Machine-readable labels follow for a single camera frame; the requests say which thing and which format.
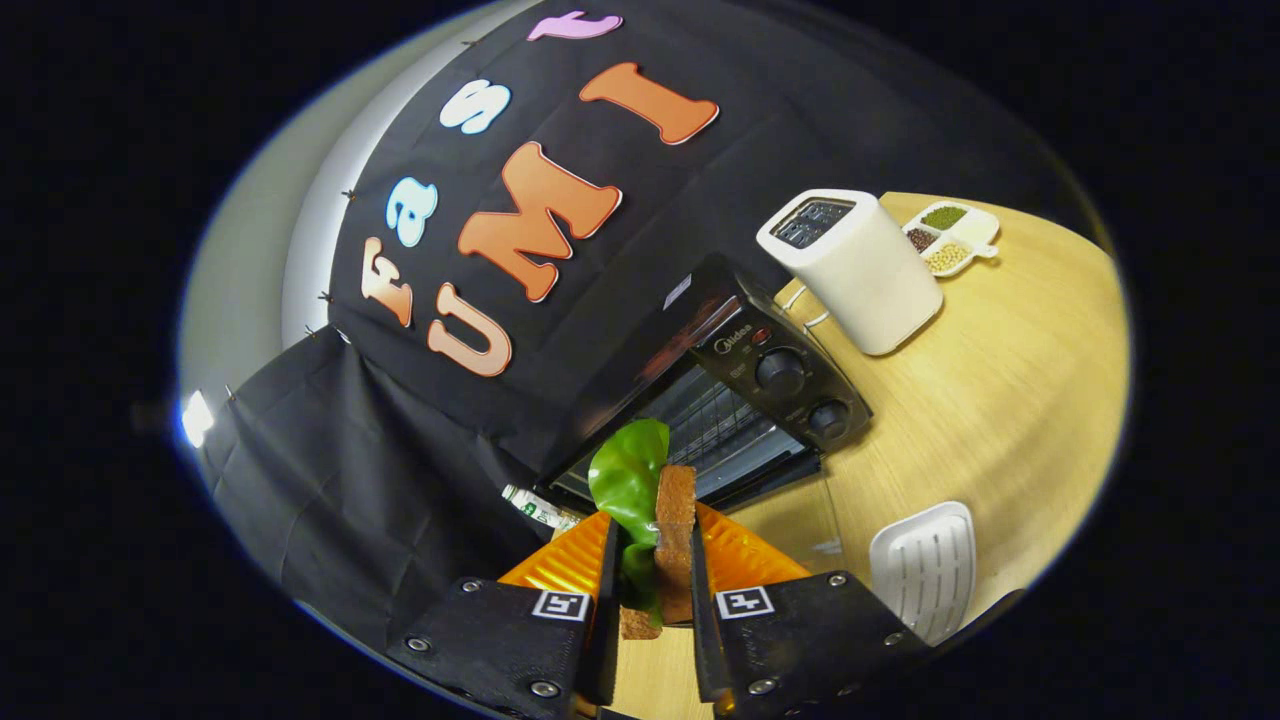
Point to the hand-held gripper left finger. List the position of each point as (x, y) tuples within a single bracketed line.
[(605, 620)]

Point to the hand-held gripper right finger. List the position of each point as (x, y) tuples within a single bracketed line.
[(705, 630)]

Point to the bread and lettuce sandwich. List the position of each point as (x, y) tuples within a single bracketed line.
[(675, 520)]

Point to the black toaster oven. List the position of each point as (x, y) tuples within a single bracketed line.
[(790, 375)]

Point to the white slot toaster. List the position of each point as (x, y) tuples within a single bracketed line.
[(870, 280)]

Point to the white bottle with green label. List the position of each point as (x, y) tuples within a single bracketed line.
[(540, 510)]

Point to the white ribbed plate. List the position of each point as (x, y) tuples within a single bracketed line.
[(925, 570)]

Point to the small ceiling light panel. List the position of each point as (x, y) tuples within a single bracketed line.
[(196, 418)]

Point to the white divided dish of beans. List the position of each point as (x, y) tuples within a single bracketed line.
[(950, 238)]

